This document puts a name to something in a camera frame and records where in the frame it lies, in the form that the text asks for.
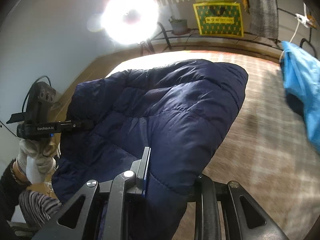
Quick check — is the navy blue puffer jacket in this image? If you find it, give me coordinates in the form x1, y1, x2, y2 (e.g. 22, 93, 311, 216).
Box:
52, 60, 248, 239

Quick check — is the striped sleeve forearm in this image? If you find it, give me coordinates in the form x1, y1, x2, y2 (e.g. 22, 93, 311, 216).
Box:
0, 158, 63, 228

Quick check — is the black metal clothes rack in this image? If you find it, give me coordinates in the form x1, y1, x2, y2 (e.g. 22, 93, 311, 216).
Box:
138, 22, 201, 56

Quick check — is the left hand in white glove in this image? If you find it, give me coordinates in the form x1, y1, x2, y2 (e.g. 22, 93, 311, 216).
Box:
16, 139, 58, 184

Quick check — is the plaid beige bed cover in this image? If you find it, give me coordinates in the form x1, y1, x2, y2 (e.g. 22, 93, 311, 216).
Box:
108, 49, 319, 239

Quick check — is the light blue jacket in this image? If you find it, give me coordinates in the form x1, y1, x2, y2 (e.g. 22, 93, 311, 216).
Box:
281, 41, 319, 151

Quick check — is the potted plant in grey pot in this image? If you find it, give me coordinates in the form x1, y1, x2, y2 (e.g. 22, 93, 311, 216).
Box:
168, 16, 190, 35

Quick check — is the yellow green patterned box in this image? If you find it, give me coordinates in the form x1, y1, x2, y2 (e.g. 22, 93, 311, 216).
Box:
193, 0, 244, 38

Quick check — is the bright ring light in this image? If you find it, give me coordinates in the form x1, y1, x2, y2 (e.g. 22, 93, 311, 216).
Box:
100, 0, 159, 45

